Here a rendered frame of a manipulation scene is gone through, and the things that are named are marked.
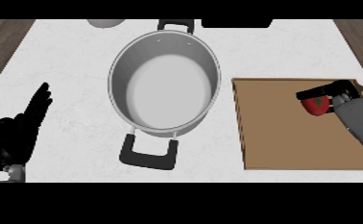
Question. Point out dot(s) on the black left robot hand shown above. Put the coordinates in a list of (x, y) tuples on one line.
[(24, 128)]

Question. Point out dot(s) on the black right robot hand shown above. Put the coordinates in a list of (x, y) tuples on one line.
[(331, 90)]

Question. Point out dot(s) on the red tomato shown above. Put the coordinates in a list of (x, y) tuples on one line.
[(317, 105)]

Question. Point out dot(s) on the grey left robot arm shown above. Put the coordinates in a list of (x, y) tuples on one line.
[(14, 173)]

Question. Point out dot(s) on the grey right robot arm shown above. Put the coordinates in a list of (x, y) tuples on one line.
[(349, 114)]

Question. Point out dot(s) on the brown wooden tray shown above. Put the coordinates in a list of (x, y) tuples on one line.
[(296, 128)]

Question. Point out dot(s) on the black flat object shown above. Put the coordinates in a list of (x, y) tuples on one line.
[(237, 23)]

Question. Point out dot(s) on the grey rounded object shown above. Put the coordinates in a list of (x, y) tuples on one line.
[(106, 23)]

